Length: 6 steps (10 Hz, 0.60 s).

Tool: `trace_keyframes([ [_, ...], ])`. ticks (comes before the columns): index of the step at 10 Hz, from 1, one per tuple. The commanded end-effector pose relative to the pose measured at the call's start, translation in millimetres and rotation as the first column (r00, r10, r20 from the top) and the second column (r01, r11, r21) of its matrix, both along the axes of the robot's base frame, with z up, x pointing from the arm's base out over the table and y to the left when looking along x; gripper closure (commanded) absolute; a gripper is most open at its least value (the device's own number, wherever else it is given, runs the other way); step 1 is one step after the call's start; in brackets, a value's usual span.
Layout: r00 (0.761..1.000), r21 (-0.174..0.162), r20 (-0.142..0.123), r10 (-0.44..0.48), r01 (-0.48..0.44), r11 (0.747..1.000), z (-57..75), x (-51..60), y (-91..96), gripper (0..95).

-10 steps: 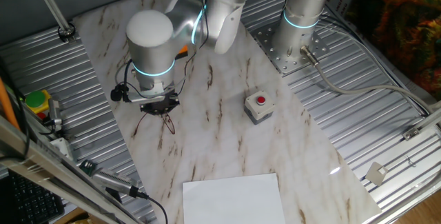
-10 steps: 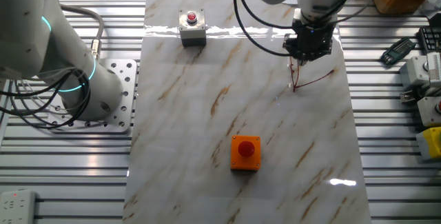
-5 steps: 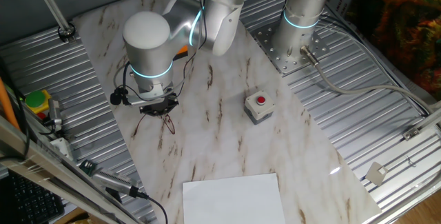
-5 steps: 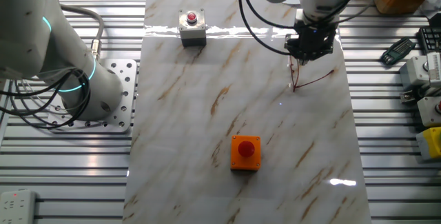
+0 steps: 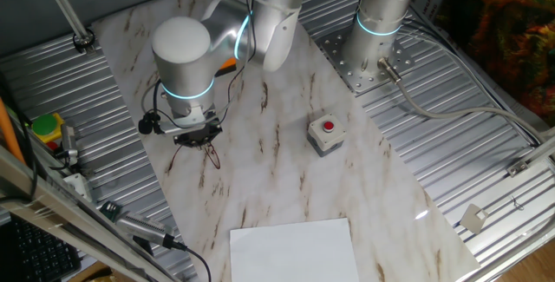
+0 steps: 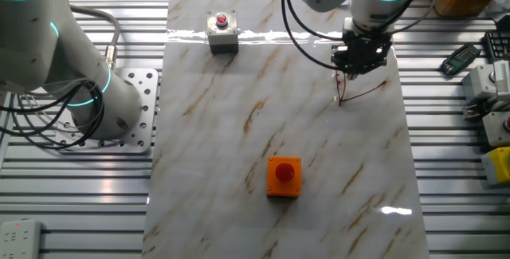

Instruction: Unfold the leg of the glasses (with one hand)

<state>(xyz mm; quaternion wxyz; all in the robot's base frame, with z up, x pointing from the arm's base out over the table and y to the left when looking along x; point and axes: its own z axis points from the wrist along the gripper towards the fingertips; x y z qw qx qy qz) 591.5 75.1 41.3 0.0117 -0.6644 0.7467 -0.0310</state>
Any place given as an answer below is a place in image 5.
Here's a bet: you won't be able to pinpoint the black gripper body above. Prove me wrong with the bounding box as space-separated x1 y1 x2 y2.
173 119 224 148

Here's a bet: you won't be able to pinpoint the dark red thin-frame glasses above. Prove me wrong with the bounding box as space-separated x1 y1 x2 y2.
166 141 222 174

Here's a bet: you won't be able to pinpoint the orange red pushbutton box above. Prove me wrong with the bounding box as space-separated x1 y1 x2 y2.
215 57 238 77

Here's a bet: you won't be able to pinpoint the marble pattern table mat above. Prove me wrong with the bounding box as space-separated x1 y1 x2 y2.
91 0 481 282

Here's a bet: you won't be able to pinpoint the small silver metal device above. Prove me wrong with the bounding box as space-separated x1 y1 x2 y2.
59 123 80 166

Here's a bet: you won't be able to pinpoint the white paper sheet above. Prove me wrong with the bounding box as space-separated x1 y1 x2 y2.
229 217 361 282

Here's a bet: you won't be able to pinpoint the yellow box with green button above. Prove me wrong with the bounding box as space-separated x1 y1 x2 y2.
30 112 66 151

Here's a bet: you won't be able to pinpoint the aluminium stand pole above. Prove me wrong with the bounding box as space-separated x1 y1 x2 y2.
36 0 96 53

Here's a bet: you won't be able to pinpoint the orange tube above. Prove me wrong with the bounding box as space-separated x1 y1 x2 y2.
0 97 25 164

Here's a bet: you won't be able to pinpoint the black keyboard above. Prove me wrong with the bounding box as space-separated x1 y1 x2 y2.
8 214 82 282

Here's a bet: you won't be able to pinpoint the small white plastic piece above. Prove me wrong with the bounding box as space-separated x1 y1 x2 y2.
458 203 490 235

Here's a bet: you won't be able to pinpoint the colourful patterned cloth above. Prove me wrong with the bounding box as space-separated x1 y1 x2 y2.
437 0 555 127

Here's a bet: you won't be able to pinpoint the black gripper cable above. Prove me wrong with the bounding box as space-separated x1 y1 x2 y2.
137 0 258 135

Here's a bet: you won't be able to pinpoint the silver ribbed camera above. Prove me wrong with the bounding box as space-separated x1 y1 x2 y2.
115 211 168 244

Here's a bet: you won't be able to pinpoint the black camera cable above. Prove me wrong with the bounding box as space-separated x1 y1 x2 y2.
162 233 213 282

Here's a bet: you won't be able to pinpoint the aluminium frame profile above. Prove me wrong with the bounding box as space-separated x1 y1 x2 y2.
0 142 174 282

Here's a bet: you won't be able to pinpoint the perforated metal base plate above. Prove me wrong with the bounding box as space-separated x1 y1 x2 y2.
314 25 415 96

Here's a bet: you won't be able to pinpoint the grey cable with metal plug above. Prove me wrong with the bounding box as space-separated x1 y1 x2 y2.
376 57 545 144

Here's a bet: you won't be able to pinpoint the white cable bundle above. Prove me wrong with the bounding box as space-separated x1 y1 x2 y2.
402 21 543 142

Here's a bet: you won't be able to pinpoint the aluminium profile bar with bracket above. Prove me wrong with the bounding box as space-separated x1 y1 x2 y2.
506 134 555 178

